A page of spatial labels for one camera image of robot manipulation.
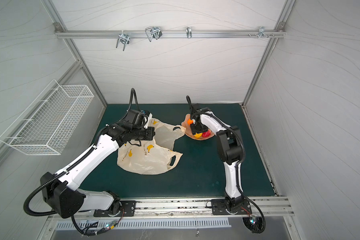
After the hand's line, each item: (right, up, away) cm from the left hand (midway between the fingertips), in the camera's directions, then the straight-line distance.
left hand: (157, 131), depth 78 cm
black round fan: (+49, -45, -6) cm, 67 cm away
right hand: (+25, 0, +20) cm, 32 cm away
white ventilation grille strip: (-3, -44, -8) cm, 45 cm away
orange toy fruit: (+19, +4, +23) cm, 30 cm away
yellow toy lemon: (+23, -4, +17) cm, 29 cm away
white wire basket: (-49, +4, -9) cm, 50 cm away
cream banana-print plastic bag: (-2, -13, -1) cm, 14 cm away
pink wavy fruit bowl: (+18, -2, +23) cm, 29 cm away
